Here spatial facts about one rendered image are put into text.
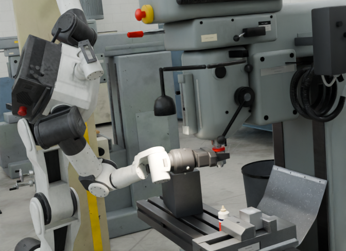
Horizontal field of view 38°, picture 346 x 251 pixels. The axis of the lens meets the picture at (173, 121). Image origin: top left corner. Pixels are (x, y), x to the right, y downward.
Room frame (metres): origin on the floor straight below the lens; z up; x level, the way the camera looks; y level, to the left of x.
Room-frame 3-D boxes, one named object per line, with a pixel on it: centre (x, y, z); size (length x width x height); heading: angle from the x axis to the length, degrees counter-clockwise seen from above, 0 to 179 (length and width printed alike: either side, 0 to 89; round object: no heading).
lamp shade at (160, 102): (1.60, 0.02, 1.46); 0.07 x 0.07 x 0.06
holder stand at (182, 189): (2.09, -0.01, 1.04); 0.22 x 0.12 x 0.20; 15
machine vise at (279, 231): (1.60, -0.21, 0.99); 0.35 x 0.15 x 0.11; 116
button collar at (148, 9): (1.66, 0.05, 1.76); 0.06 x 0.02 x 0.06; 26
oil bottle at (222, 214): (1.77, -0.15, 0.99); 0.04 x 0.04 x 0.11
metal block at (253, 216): (1.61, -0.23, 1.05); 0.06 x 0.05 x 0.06; 26
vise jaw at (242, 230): (1.59, -0.18, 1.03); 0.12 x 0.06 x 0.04; 26
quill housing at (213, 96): (1.77, -0.16, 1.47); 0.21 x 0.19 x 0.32; 26
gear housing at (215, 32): (1.78, -0.19, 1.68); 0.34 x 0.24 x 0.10; 116
